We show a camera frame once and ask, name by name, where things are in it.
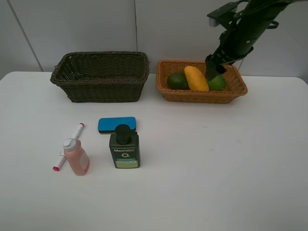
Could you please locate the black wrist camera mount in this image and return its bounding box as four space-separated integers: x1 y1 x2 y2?
207 1 240 29

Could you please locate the light green lime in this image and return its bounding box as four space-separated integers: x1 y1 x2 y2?
207 75 227 91

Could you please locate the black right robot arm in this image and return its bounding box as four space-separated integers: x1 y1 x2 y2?
205 0 295 80

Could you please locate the yellow mango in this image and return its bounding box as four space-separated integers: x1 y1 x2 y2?
184 66 209 91

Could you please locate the dark green pump bottle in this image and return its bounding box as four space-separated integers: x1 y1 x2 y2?
109 124 140 169

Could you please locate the blue whiteboard eraser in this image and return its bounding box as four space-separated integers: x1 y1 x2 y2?
98 116 137 134

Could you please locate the pink lotion bottle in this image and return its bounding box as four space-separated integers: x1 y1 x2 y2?
64 140 90 176

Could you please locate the dark green avocado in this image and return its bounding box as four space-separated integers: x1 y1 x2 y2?
167 72 190 90

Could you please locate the white red-capped marker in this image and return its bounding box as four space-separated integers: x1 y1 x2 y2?
52 123 84 171

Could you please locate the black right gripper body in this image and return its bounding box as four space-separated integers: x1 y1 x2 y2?
211 14 270 66

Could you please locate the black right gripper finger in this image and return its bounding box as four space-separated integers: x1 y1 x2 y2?
205 54 217 81
215 64 227 74

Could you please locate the dark brown wicker basket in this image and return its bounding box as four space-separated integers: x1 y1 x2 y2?
50 51 150 103

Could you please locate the orange wicker basket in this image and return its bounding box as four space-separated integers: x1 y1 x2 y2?
156 60 248 104

